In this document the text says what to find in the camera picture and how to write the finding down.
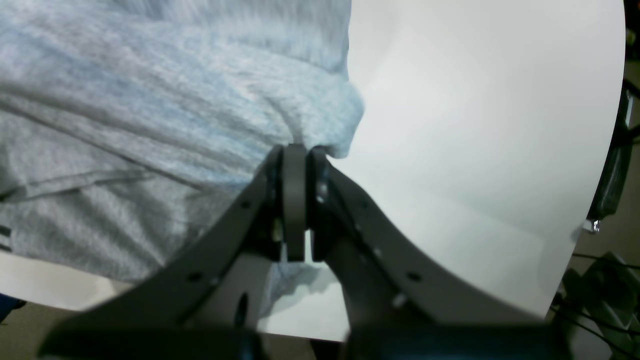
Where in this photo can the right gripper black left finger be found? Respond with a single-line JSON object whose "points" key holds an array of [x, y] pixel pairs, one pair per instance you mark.
{"points": [[205, 304]]}

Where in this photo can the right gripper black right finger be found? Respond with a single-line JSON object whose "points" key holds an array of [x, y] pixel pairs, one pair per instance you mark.
{"points": [[401, 304]]}

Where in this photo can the grey T-shirt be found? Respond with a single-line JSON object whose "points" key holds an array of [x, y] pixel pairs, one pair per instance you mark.
{"points": [[128, 127]]}

